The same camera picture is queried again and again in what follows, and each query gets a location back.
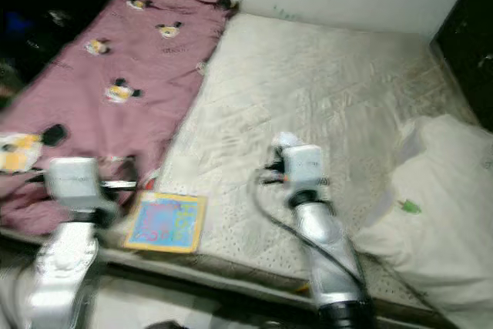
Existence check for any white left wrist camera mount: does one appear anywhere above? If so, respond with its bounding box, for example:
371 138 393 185
44 157 102 211

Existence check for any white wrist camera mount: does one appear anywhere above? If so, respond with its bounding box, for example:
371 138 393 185
44 157 102 211
281 144 327 192

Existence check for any white tissue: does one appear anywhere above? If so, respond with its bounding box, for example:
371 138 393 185
270 130 302 152

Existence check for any pink cartoon print blanket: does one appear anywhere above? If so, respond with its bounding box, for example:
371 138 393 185
0 0 236 237

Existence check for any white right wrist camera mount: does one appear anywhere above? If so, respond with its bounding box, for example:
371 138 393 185
281 144 327 192

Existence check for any dark tufted headboard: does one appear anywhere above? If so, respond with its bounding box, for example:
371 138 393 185
431 0 493 134

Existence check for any colourful yellow-edged children's book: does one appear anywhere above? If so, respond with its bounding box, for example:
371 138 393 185
123 190 207 254

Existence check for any white quilted mattress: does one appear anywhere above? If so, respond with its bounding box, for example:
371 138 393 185
0 12 493 308

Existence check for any white pillow with green print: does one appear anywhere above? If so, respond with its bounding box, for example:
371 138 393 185
350 113 493 311

